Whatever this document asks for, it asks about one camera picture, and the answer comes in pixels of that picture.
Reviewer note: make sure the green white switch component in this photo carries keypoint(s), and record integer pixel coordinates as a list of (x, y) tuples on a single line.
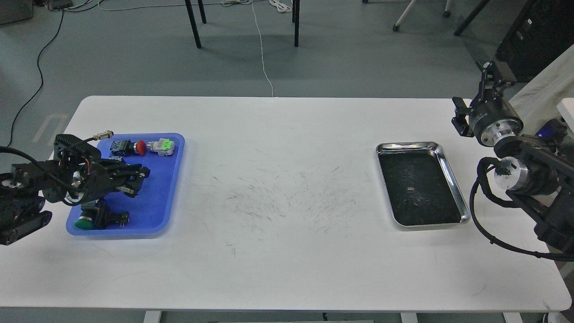
[(162, 147)]

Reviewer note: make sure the green push button switch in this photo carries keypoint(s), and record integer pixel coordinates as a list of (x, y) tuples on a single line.
[(97, 215)]

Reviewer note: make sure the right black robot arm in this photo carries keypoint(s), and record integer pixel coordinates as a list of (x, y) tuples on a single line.
[(527, 172)]

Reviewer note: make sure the beige cloth cover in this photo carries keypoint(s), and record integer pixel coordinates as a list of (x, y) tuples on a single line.
[(536, 103)]

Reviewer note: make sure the black cabinet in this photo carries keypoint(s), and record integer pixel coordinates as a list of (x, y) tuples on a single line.
[(543, 30)]

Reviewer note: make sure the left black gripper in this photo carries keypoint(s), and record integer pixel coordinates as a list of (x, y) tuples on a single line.
[(106, 177)]

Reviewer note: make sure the blue plastic tray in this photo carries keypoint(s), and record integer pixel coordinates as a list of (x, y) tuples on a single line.
[(150, 210)]

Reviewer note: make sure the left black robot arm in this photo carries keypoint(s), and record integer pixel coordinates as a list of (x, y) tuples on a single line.
[(28, 186)]

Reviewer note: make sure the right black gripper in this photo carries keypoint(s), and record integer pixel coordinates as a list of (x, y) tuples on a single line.
[(491, 117)]

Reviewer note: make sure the metal tray with black mat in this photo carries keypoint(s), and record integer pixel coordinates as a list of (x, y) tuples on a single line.
[(420, 186)]

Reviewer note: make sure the red push button switch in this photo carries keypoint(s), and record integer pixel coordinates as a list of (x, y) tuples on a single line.
[(126, 148)]

